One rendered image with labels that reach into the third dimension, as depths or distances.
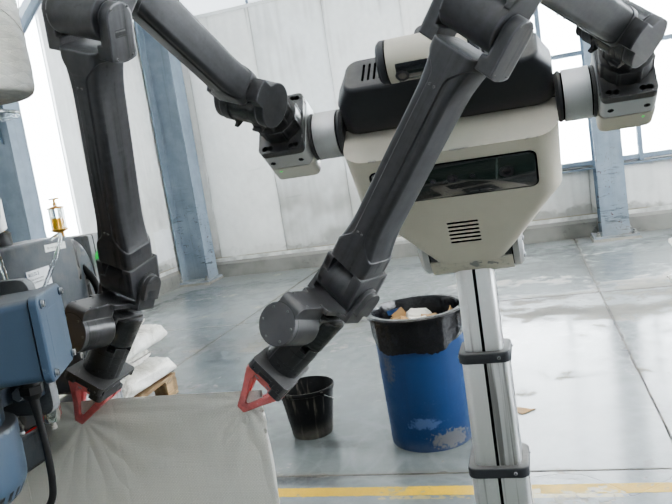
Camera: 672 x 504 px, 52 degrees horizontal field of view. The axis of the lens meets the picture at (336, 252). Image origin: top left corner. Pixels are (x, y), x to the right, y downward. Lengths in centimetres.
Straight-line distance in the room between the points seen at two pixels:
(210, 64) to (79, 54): 24
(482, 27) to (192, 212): 906
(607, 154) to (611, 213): 68
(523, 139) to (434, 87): 44
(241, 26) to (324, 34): 116
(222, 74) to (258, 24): 852
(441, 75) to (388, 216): 18
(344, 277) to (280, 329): 11
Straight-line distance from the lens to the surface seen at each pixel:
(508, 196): 130
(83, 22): 89
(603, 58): 122
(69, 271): 124
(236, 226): 975
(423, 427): 328
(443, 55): 79
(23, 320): 76
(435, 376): 319
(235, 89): 113
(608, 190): 851
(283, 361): 96
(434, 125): 80
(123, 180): 97
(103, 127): 93
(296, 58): 939
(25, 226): 706
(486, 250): 140
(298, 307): 86
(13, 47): 92
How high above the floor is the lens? 139
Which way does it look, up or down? 8 degrees down
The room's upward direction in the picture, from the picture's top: 9 degrees counter-clockwise
